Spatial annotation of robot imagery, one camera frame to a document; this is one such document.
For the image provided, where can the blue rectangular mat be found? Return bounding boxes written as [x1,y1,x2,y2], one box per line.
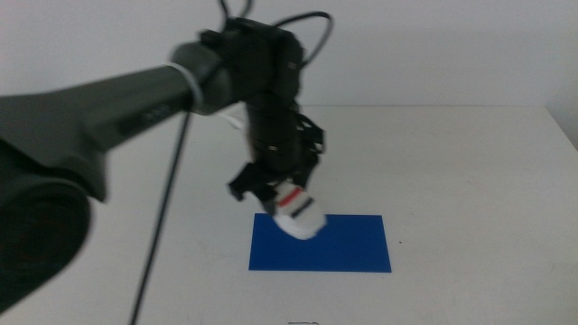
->
[247,213,393,274]

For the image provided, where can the long black hanging cable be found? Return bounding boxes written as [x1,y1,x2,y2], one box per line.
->
[128,110,191,325]

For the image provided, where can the white zip tie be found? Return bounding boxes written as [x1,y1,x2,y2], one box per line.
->
[165,61,205,113]

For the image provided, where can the white sandal with striped straps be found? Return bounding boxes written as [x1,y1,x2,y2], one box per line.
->
[272,180,328,241]

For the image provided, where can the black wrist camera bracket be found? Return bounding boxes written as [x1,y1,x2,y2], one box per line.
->
[295,111,327,157]

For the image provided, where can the black looped cable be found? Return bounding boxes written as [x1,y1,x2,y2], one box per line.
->
[270,11,335,69]

